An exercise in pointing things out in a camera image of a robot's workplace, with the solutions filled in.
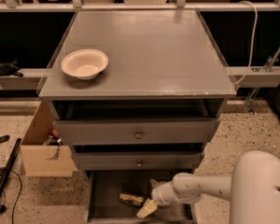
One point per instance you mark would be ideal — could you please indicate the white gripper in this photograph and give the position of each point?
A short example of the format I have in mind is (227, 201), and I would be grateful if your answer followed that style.
(160, 194)

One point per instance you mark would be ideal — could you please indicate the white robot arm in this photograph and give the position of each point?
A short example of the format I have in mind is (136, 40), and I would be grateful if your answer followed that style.
(253, 190)

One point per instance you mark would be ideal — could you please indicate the grey bottom drawer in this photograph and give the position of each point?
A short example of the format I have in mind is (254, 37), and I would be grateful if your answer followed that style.
(105, 207)

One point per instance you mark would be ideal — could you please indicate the grey drawer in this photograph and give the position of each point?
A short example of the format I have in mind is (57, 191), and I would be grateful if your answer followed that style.
(105, 207)
(137, 160)
(136, 131)

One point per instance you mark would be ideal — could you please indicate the grey middle drawer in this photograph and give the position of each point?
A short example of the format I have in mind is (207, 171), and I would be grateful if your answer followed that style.
(137, 160)

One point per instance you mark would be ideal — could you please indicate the grey drawer cabinet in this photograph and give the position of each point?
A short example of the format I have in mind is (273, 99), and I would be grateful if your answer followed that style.
(162, 65)

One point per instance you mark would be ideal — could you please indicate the grey top drawer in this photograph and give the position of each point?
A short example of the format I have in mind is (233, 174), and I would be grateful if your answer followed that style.
(136, 131)

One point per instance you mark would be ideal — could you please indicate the cardboard box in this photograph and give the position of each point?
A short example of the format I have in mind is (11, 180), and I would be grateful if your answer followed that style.
(36, 157)

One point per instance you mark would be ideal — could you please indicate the items inside cardboard box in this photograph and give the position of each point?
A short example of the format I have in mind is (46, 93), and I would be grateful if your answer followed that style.
(53, 139)

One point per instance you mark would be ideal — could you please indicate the black pole on floor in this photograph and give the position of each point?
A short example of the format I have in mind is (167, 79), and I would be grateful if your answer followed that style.
(6, 171)

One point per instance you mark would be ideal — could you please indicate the white paper bowl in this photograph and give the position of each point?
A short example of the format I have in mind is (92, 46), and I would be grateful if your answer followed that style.
(84, 64)

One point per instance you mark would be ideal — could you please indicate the black cloth on ledge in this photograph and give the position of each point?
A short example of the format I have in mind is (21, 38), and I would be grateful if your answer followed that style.
(10, 69)

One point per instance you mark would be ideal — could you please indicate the metal railing beam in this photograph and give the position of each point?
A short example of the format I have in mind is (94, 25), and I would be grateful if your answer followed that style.
(197, 6)

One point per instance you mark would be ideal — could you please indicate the metal bracket strut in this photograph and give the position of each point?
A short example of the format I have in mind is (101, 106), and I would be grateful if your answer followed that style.
(267, 67)

